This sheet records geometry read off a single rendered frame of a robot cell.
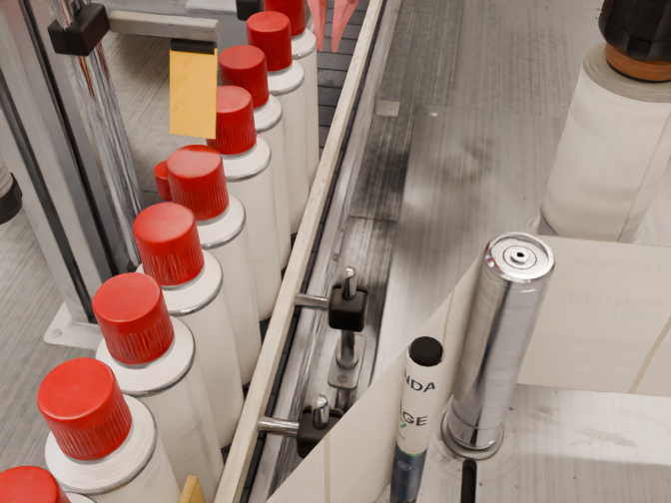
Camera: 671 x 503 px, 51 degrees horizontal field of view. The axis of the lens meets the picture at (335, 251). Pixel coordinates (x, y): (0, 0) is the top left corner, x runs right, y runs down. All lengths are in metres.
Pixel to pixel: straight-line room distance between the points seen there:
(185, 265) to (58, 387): 0.10
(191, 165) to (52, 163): 0.15
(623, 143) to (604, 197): 0.05
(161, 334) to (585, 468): 0.32
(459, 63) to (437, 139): 0.25
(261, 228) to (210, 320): 0.12
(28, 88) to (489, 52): 0.69
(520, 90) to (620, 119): 0.42
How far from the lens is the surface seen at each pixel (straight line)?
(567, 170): 0.60
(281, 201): 0.57
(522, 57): 1.04
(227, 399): 0.48
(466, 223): 0.68
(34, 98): 0.50
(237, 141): 0.46
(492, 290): 0.39
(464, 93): 0.94
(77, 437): 0.32
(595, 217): 0.61
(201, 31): 0.44
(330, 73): 0.87
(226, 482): 0.48
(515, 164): 0.76
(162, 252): 0.37
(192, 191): 0.41
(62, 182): 0.55
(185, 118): 0.46
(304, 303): 0.56
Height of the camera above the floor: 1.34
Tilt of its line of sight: 46 degrees down
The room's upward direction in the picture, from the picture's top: straight up
